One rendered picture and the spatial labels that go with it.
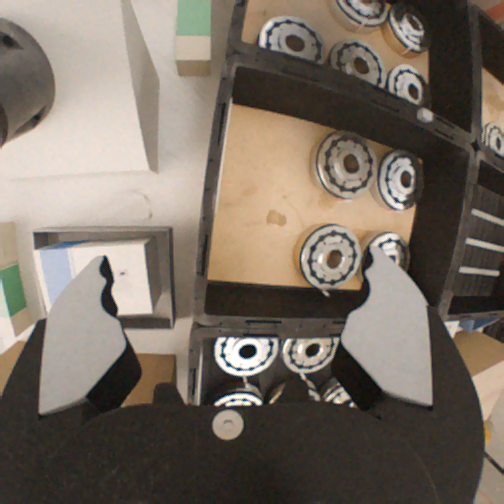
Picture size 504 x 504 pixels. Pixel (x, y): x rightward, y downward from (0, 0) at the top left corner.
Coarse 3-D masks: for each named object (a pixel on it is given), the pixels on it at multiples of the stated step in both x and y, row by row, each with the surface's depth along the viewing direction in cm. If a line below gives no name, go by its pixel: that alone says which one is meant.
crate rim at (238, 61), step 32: (224, 64) 21; (256, 64) 21; (224, 96) 22; (352, 96) 24; (224, 128) 22; (448, 288) 33; (224, 320) 26; (256, 320) 29; (288, 320) 28; (320, 320) 29
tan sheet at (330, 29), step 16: (256, 0) 28; (272, 0) 28; (288, 0) 29; (304, 0) 29; (320, 0) 29; (256, 16) 29; (272, 16) 29; (304, 16) 30; (320, 16) 30; (256, 32) 29; (320, 32) 31; (336, 32) 31; (352, 32) 31; (384, 48) 33; (384, 64) 34; (400, 64) 34; (416, 64) 35
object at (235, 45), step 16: (240, 0) 20; (464, 0) 24; (240, 16) 20; (240, 32) 20; (240, 48) 21; (256, 48) 21; (288, 64) 22; (304, 64) 22; (320, 64) 23; (336, 80) 23; (352, 80) 24; (384, 96) 25; (400, 96) 25; (416, 112) 26; (432, 112) 26; (448, 128) 27
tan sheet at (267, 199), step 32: (256, 128) 32; (288, 128) 33; (320, 128) 34; (224, 160) 32; (256, 160) 33; (288, 160) 34; (224, 192) 33; (256, 192) 34; (288, 192) 35; (320, 192) 36; (224, 224) 34; (256, 224) 35; (288, 224) 36; (352, 224) 38; (384, 224) 39; (224, 256) 35; (256, 256) 36; (288, 256) 37; (352, 288) 41
